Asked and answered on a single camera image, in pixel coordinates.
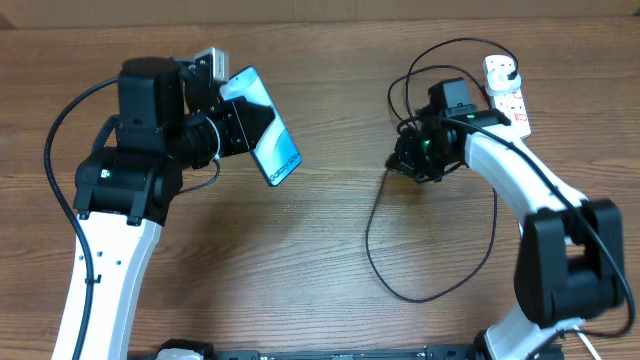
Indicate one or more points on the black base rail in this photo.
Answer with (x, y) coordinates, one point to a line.
(200, 351)

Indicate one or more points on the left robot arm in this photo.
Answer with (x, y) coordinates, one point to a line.
(173, 115)

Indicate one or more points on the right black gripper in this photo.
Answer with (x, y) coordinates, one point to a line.
(404, 160)

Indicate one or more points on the white charger plug adapter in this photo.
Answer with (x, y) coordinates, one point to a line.
(498, 82)

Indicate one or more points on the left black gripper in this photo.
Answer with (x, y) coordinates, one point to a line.
(243, 136)

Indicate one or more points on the blue Galaxy smartphone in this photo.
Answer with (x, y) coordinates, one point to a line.
(276, 154)

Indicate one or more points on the white power strip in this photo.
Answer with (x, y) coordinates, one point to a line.
(511, 105)

